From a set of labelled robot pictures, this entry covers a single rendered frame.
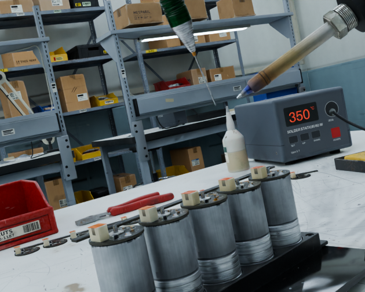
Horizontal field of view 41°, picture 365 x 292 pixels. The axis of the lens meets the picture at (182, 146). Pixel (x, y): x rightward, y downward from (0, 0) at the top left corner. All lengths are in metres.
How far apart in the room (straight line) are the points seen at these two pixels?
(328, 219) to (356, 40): 5.69
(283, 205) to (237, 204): 0.03
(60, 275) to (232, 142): 0.40
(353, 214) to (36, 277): 0.26
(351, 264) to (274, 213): 0.05
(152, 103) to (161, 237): 2.63
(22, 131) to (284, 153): 2.02
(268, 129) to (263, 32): 5.54
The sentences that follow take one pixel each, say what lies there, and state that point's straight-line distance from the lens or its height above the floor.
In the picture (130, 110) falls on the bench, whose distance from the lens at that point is 2.83.
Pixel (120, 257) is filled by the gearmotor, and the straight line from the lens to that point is 0.22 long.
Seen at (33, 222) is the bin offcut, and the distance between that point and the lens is 0.57.
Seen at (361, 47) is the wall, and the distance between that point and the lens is 6.04.
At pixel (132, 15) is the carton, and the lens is 2.96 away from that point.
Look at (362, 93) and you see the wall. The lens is 6.08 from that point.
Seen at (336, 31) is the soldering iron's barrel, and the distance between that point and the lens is 0.27.
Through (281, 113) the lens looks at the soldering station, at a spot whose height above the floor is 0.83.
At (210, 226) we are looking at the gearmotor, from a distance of 0.25.
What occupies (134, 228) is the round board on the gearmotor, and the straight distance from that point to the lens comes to 0.23.
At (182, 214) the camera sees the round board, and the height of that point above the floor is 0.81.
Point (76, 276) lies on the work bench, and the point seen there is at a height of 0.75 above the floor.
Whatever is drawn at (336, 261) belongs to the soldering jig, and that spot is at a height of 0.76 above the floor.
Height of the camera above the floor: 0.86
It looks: 4 degrees down
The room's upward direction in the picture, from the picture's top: 11 degrees counter-clockwise
